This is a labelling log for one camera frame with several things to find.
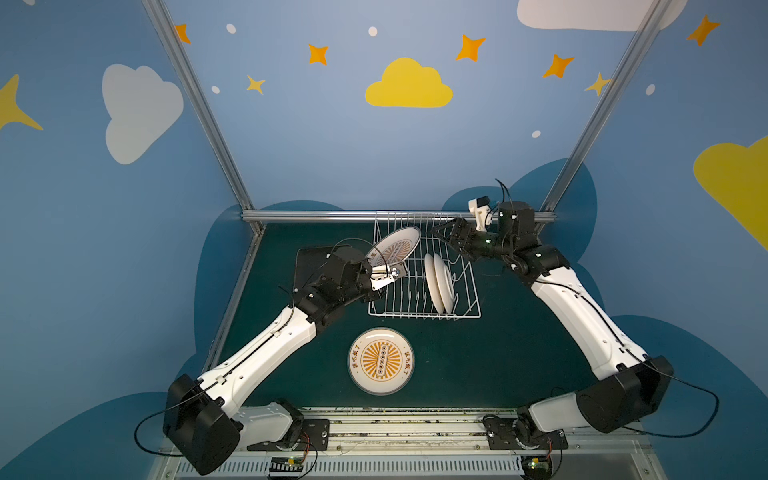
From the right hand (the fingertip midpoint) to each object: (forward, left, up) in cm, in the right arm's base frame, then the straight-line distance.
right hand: (441, 233), depth 73 cm
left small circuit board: (-47, +37, -37) cm, 70 cm away
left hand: (-4, +15, -7) cm, 17 cm away
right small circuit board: (-43, -26, -38) cm, 63 cm away
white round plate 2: (+2, +11, -9) cm, 15 cm away
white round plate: (-21, +14, -34) cm, 42 cm away
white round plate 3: (-2, 0, -19) cm, 19 cm away
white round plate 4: (-1, -3, -20) cm, 21 cm away
